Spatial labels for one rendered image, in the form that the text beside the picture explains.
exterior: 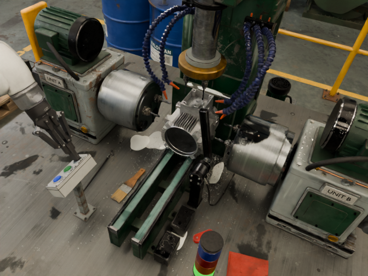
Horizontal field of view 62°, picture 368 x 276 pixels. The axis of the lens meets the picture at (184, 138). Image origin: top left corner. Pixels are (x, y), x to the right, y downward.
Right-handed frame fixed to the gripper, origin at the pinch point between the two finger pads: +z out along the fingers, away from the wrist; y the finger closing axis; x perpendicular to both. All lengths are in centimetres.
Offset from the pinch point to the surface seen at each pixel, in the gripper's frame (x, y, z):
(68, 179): -3.5, -8.6, 5.2
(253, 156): -49, 30, 31
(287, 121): -39, 95, 60
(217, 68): -42, 42, -1
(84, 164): -3.5, -0.6, 5.4
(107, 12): 133, 183, -27
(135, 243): -18.0, -10.9, 33.2
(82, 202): 6.6, -5.7, 20.6
